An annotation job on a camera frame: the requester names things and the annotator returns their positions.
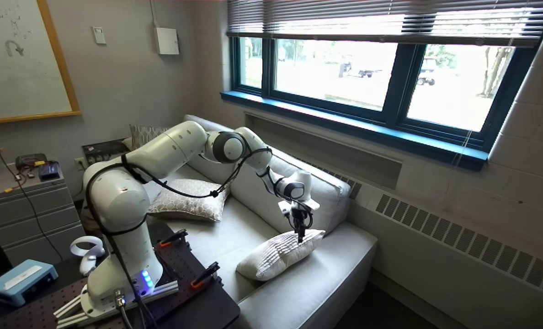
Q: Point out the wall radiator grille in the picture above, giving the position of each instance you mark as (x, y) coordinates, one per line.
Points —
(464, 243)

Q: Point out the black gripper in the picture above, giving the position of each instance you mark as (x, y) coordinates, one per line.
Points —
(300, 216)

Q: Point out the large octagon-patterned pillow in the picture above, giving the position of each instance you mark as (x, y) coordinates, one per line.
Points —
(188, 207)

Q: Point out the gray drawer cabinet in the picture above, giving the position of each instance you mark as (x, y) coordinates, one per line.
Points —
(15, 220)

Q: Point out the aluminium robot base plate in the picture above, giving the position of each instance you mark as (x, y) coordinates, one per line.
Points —
(80, 307)

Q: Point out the dark flat device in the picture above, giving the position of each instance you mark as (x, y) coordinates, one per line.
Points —
(49, 172)

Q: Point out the white VR controller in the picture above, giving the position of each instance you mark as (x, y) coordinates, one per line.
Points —
(86, 247)

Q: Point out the wood-framed whiteboard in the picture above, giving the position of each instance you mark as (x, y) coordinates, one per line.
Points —
(20, 61)

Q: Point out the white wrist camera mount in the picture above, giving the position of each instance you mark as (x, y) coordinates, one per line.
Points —
(311, 205)

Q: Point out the dark window blinds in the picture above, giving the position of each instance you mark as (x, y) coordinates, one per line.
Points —
(404, 18)

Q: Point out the white wall box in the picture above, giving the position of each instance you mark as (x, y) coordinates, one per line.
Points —
(166, 40)

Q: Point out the blue-framed wide window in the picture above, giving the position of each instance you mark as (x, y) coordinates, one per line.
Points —
(404, 84)

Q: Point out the white wall switch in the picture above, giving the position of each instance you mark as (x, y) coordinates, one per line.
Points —
(99, 35)

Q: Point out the diamond-patterned gray pillow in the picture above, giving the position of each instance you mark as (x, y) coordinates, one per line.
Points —
(143, 134)

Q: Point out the black robot table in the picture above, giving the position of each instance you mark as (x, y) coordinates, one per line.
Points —
(203, 307)

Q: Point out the dark brown box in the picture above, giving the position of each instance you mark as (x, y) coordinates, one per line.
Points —
(31, 161)

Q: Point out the light gray couch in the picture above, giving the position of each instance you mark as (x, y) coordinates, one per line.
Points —
(318, 285)

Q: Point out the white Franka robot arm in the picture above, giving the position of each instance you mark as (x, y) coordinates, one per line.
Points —
(117, 207)

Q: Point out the orange-black clamp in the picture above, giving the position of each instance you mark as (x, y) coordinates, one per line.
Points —
(205, 274)
(172, 238)

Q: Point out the small cream pillow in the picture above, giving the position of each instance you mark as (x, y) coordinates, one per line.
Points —
(276, 256)

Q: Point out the blue electronics box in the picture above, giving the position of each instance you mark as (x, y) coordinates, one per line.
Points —
(20, 282)

